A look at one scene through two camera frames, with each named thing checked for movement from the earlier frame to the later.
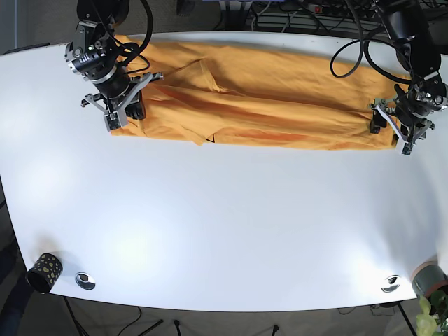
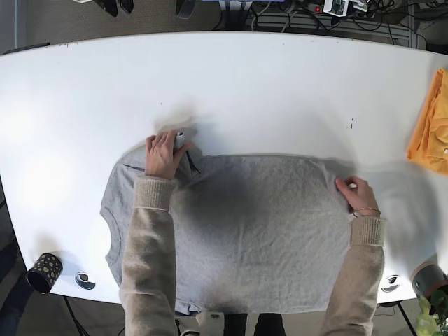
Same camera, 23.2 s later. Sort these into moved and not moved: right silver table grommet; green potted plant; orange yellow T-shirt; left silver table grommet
Moved: orange yellow T-shirt
Not moved: right silver table grommet; green potted plant; left silver table grommet
